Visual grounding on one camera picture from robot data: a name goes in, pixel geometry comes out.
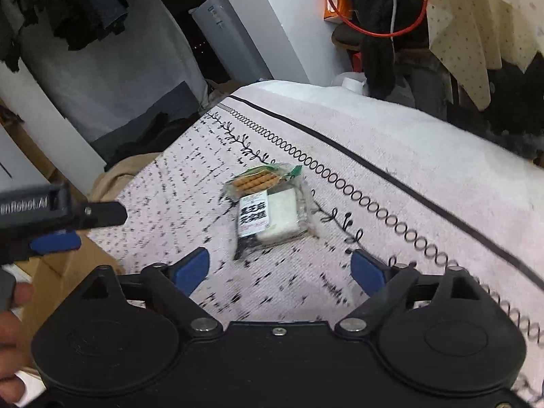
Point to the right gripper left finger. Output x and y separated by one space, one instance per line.
170 288

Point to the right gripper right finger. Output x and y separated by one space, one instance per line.
386 287

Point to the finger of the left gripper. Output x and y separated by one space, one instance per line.
56 242
100 214

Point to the black white cookie pack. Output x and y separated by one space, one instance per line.
274 205

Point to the person's left hand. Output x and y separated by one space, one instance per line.
13 357

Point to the tan brown coat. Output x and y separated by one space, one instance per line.
110 184

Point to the brown cardboard box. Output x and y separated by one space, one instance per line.
54 277

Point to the patterned white bed blanket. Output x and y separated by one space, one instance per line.
391 180

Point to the grey white appliance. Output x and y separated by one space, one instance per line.
230 41

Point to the black fuzzy garment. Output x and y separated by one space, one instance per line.
514 118

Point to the cream dotted fabric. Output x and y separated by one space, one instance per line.
472 37

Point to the orange tissue box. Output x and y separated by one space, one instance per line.
336 10

